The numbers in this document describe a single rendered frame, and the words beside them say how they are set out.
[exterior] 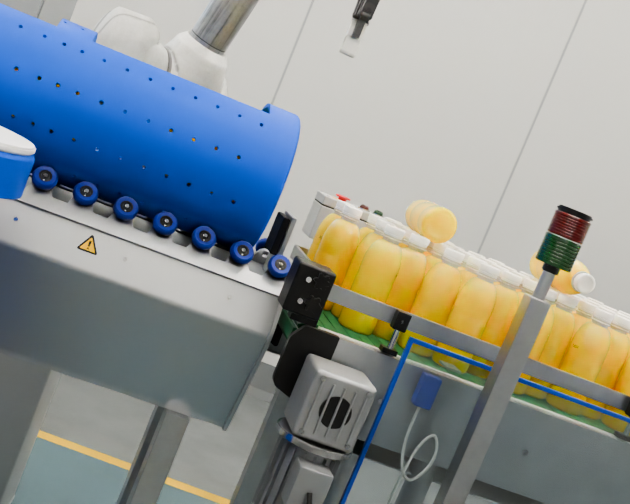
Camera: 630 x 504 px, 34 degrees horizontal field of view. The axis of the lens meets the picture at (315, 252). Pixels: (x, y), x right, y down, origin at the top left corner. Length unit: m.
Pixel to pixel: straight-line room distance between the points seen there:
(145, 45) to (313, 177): 2.31
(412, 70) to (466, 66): 0.25
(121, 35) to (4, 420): 0.96
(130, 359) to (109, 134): 0.42
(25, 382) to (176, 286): 0.78
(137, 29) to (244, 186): 0.79
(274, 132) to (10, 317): 0.58
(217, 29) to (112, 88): 0.81
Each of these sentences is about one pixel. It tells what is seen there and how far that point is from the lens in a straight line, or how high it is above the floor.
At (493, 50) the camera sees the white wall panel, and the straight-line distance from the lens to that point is 4.85.
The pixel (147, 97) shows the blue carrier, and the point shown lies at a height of 1.16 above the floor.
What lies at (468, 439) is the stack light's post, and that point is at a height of 0.84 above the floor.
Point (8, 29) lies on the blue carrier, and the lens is 1.86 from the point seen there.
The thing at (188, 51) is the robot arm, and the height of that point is 1.29.
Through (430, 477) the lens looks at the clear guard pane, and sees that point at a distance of 1.90.
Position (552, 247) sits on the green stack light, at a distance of 1.74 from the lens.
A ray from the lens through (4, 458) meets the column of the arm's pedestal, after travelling 2.62.
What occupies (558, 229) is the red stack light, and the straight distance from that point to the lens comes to 1.74.
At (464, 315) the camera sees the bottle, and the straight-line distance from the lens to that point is 1.95.
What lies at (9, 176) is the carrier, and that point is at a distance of 1.52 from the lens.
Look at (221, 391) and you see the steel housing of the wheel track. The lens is 1.97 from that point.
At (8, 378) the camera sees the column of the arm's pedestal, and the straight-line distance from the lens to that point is 2.57.
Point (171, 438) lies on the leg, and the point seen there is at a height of 0.58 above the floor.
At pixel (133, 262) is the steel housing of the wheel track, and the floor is 0.88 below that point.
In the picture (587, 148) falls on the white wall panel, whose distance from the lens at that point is 4.96.
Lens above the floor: 1.21
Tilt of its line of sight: 6 degrees down
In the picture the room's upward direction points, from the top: 22 degrees clockwise
